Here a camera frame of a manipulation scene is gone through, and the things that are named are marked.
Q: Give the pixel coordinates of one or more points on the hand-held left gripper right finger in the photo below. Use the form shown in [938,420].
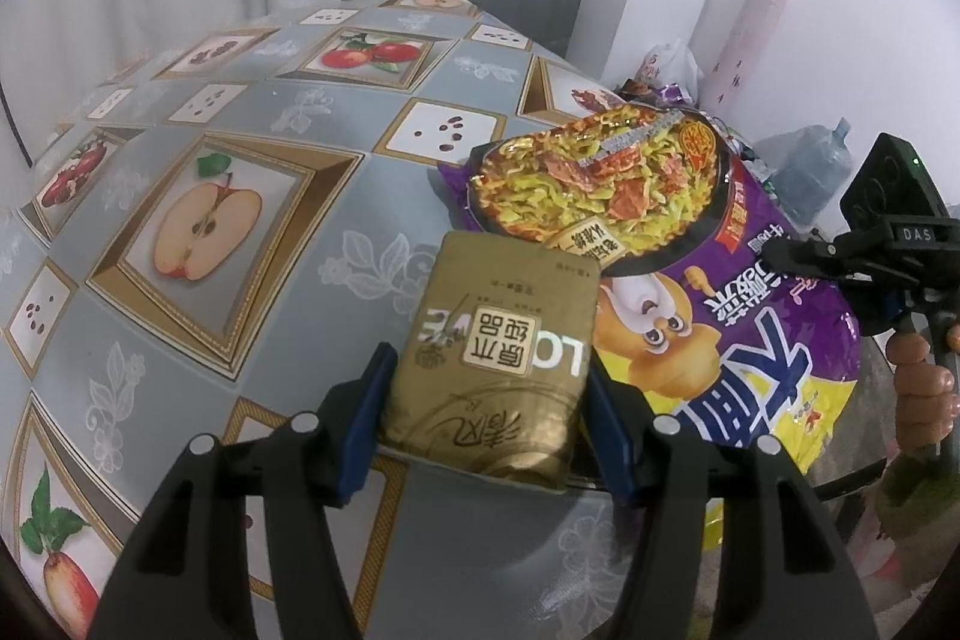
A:
[615,445]

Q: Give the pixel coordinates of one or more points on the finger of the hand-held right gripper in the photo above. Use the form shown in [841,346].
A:
[810,261]

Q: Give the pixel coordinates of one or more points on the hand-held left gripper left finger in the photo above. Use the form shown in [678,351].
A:
[364,430]

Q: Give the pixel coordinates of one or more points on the purple instant noodle packet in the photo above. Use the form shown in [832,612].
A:
[750,347]

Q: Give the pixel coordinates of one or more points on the gold tissue pack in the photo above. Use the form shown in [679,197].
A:
[487,347]

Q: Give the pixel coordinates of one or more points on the person's right forearm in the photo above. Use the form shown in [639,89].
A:
[907,497]

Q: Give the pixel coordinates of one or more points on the person's right hand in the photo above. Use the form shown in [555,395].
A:
[922,385]

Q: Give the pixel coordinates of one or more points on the large water jug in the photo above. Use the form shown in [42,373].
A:
[814,175]

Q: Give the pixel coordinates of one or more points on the white plastic bag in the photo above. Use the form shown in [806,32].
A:
[671,70]

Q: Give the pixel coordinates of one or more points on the fruit print tablecloth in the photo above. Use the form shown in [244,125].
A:
[315,108]

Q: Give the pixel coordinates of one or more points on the grey cabinet box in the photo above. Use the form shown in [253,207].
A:
[525,18]

